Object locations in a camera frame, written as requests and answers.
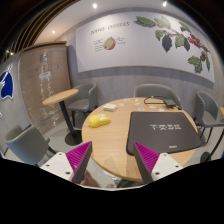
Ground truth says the grey chair at front left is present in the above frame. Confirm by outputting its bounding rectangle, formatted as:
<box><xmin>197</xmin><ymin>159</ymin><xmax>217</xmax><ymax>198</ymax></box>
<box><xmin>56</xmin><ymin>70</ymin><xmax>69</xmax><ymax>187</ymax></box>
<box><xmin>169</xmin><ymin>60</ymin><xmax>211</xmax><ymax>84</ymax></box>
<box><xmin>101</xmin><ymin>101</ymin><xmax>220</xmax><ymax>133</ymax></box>
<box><xmin>5</xmin><ymin>126</ymin><xmax>56</xmax><ymax>165</ymax></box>

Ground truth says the white tissue pack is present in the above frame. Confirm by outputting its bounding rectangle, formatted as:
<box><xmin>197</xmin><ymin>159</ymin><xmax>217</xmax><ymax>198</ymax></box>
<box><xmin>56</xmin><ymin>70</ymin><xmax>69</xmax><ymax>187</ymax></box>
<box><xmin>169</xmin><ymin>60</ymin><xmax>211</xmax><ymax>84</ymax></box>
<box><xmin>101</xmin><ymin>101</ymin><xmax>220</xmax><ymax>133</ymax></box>
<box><xmin>103</xmin><ymin>104</ymin><xmax>117</xmax><ymax>111</ymax></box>

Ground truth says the grey chair behind round table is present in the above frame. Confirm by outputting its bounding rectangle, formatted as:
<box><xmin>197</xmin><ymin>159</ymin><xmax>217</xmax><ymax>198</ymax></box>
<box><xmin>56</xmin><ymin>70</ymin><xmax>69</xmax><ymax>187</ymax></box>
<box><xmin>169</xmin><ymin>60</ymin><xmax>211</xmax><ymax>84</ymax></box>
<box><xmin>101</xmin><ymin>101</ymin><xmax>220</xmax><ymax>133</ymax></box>
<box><xmin>134</xmin><ymin>84</ymin><xmax>181</xmax><ymax>108</ymax></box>

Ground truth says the round wooden table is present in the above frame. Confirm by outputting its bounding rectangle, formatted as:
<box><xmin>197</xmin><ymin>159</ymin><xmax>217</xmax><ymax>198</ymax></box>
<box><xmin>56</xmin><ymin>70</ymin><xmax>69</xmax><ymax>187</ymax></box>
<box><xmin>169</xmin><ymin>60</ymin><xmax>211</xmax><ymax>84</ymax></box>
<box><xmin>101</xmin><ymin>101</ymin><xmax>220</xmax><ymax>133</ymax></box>
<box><xmin>82</xmin><ymin>97</ymin><xmax>198</xmax><ymax>182</ymax></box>

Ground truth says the grey chair at right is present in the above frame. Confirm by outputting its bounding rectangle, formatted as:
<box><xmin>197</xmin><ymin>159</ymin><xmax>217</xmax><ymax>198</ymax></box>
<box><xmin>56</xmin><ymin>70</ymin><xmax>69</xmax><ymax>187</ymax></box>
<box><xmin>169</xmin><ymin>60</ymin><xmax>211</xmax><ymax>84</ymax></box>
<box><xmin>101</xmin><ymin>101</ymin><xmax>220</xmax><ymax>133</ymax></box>
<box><xmin>193</xmin><ymin>90</ymin><xmax>224</xmax><ymax>133</ymax></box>

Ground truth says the coffee cherries wall mural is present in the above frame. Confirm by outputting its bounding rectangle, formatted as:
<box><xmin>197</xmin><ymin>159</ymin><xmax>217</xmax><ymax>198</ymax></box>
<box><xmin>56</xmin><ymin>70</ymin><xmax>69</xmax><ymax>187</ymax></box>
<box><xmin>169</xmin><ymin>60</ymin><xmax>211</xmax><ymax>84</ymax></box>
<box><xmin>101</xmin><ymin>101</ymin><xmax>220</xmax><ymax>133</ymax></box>
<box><xmin>76</xmin><ymin>11</ymin><xmax>214</xmax><ymax>81</ymax></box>

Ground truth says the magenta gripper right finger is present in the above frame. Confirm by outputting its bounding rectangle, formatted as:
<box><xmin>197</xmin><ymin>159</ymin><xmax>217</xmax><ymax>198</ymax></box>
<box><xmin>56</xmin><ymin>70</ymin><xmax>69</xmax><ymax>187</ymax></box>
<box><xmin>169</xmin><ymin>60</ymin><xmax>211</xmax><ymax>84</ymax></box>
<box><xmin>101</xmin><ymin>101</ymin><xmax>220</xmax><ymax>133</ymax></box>
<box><xmin>133</xmin><ymin>142</ymin><xmax>159</xmax><ymax>184</ymax></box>

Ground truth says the small round side table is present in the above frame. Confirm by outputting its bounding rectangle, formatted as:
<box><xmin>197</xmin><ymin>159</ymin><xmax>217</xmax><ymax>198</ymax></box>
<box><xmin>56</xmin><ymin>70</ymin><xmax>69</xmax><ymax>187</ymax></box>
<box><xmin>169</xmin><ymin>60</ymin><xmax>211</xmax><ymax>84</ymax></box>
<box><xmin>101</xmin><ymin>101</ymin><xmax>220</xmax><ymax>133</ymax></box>
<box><xmin>42</xmin><ymin>89</ymin><xmax>82</xmax><ymax>146</ymax></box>

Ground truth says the black cable on table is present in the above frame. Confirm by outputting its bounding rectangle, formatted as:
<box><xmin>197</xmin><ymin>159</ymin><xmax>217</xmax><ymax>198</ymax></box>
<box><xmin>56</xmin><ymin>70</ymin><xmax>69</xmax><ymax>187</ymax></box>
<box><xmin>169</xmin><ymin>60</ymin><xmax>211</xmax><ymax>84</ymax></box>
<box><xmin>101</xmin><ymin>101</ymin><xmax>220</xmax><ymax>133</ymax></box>
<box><xmin>143</xmin><ymin>95</ymin><xmax>183</xmax><ymax>111</ymax></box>

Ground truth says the grey chair behind side table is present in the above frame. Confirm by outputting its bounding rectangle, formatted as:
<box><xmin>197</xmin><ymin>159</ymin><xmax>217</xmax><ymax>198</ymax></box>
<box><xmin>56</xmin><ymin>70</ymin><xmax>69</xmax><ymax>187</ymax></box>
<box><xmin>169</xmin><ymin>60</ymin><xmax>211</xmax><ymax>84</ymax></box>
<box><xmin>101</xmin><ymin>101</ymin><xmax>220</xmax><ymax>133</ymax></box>
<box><xmin>66</xmin><ymin>83</ymin><xmax>98</xmax><ymax>123</ymax></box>

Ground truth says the blue white wall logo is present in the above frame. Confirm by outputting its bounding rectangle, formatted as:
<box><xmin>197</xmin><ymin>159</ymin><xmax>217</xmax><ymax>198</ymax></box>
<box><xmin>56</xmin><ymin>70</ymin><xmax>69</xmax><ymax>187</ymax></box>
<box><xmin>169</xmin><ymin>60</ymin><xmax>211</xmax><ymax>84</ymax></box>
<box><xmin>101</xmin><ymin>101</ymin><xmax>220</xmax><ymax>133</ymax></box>
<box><xmin>0</xmin><ymin>65</ymin><xmax>14</xmax><ymax>99</ymax></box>

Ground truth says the black power adapter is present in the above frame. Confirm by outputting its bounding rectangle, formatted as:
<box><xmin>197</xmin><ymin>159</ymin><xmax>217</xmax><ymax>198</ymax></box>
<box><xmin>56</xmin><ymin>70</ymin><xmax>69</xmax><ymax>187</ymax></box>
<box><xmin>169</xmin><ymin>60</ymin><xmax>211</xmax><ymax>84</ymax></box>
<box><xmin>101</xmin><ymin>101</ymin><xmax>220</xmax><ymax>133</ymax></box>
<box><xmin>163</xmin><ymin>99</ymin><xmax>177</xmax><ymax>108</ymax></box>

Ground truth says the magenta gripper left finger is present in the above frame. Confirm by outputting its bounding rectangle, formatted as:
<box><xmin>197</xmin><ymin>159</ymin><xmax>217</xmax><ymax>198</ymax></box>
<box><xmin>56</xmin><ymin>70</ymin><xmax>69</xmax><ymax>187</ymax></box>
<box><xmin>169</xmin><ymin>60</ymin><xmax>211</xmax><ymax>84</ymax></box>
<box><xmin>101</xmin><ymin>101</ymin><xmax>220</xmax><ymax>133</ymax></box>
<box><xmin>66</xmin><ymin>141</ymin><xmax>92</xmax><ymax>184</ymax></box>

